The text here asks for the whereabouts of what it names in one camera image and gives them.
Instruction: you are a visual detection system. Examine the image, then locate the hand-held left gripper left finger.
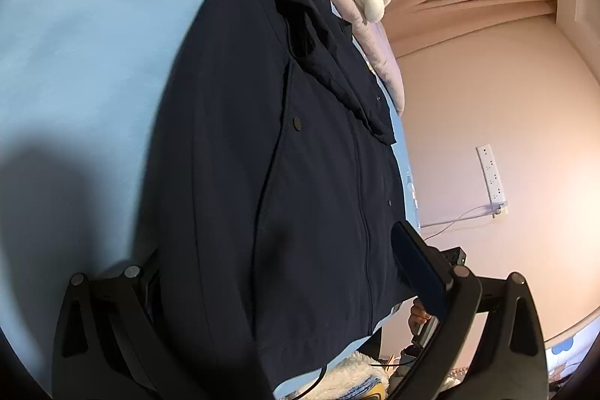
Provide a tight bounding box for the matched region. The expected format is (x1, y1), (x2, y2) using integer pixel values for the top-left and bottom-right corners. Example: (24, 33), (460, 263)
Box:
(51, 257), (188, 400)

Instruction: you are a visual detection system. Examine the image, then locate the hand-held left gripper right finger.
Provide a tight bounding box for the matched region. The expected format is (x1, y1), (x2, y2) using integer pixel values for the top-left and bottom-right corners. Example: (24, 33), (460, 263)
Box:
(389, 220), (550, 400)

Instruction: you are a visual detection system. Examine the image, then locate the navy jacket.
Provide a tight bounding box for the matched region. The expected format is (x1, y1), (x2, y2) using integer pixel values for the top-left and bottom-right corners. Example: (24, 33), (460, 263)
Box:
(133, 0), (413, 400)

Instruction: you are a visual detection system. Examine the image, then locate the person's right hand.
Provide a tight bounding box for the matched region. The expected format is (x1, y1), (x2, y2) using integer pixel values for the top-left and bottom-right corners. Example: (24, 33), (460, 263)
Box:
(408, 298), (433, 335)

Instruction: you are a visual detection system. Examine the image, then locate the white fluffy rug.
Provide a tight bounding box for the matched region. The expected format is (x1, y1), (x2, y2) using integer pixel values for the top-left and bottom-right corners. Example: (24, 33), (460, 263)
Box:
(323, 351), (392, 400)

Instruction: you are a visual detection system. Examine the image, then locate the white blue print cloth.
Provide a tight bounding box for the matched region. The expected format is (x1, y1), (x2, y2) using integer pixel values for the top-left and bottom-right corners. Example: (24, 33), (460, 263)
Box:
(546, 316), (594, 387)

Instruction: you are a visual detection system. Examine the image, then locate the pink quilt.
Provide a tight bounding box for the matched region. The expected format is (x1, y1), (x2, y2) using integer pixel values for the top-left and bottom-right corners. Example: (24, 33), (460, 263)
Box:
(269, 0), (406, 116)

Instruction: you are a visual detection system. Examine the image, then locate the light blue floral bedsheet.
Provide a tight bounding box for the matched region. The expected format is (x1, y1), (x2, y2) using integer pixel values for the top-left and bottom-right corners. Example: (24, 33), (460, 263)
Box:
(0, 0), (420, 400)

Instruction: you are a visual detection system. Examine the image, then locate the white cable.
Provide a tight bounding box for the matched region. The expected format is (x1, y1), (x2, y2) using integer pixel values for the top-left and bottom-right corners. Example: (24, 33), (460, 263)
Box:
(419, 204), (502, 238)

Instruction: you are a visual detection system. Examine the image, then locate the white wall outlet strip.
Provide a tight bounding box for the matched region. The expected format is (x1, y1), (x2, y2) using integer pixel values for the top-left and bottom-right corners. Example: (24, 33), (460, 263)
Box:
(476, 143), (508, 218)

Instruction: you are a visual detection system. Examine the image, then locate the black cable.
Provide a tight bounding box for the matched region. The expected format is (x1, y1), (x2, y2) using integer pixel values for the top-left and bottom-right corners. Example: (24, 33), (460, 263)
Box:
(293, 363), (329, 400)

